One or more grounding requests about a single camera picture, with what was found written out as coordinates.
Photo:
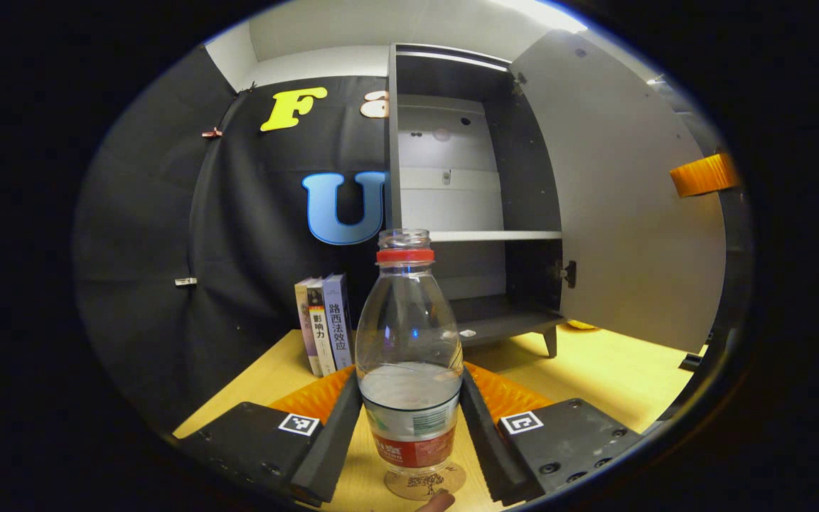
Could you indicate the lavender spine book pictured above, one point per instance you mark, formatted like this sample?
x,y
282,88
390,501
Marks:
x,y
338,320

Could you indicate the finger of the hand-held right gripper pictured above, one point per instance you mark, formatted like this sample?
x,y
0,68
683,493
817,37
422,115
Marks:
x,y
704,176

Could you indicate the silver clip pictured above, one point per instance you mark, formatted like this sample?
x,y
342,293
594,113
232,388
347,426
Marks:
x,y
185,281

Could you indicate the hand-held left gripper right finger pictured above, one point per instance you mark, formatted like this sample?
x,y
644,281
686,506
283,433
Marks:
x,y
488,441

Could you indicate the black binder clip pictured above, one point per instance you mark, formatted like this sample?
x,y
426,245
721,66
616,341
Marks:
x,y
249,87

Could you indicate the dark purple spine book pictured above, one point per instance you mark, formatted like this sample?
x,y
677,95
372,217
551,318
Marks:
x,y
304,327

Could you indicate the black door hinge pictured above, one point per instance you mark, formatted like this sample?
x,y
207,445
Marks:
x,y
520,84
568,274

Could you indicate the white orange spine book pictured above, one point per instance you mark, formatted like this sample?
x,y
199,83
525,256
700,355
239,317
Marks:
x,y
320,331

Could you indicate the clear plastic bottle red label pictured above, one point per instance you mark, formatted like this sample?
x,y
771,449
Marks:
x,y
409,320

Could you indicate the round brown coaster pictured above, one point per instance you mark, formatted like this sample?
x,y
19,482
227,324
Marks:
x,y
446,483

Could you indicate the white cabinet shelf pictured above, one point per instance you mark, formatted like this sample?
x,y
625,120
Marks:
x,y
495,235

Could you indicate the dark grey cabinet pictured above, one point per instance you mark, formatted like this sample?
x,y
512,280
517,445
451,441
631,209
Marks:
x,y
523,178

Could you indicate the black backdrop cloth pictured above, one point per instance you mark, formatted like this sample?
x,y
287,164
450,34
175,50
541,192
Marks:
x,y
168,213

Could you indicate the copper clip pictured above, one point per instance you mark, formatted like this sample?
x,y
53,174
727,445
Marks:
x,y
212,133

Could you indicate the beige cabinet door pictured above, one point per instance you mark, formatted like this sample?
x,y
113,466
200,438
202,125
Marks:
x,y
630,213

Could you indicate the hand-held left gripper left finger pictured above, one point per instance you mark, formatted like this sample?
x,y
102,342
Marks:
x,y
331,441

